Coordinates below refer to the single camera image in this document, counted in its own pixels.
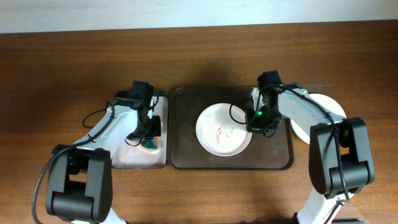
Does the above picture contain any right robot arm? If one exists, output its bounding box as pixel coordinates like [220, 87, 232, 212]
[245, 70, 375, 224]

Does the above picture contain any small pink sponge tray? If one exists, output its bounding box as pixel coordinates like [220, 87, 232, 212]
[111, 90, 169, 169]

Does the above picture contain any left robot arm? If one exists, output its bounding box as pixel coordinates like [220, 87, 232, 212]
[42, 81, 161, 223]

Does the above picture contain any white plate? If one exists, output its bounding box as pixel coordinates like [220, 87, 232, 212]
[195, 103, 252, 157]
[290, 93, 346, 144]

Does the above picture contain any green yellow sponge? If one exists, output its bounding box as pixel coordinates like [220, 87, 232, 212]
[138, 138, 160, 154]

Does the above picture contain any large brown tray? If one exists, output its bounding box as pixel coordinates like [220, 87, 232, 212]
[167, 86, 294, 171]

